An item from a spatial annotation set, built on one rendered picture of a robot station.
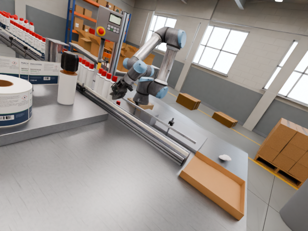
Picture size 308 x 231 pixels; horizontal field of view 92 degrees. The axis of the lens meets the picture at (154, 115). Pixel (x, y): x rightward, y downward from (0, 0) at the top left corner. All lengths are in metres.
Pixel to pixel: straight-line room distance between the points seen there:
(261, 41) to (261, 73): 0.97
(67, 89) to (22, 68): 0.26
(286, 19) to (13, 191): 6.46
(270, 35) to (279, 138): 3.56
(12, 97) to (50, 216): 0.45
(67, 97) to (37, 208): 0.59
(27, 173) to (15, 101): 0.28
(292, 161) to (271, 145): 0.41
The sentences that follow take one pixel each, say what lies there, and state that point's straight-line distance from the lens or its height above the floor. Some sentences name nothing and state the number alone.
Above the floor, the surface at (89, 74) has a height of 1.01.
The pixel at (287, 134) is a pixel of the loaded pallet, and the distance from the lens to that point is 3.75.
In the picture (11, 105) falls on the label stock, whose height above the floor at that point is 0.98.
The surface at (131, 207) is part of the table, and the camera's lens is 0.63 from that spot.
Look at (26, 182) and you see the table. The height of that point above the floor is 0.83.
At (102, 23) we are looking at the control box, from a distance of 1.27.
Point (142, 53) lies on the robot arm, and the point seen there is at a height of 1.29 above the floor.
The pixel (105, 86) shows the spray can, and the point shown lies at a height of 0.99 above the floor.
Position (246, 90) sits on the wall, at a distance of 6.06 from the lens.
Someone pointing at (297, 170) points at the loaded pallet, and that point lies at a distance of 3.93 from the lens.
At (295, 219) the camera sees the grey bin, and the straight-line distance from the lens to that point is 2.71.
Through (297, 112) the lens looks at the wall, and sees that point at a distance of 5.95.
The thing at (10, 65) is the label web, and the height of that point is 1.02.
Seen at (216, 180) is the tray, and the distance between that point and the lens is 0.95.
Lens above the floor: 1.34
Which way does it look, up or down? 23 degrees down
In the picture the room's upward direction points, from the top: 21 degrees clockwise
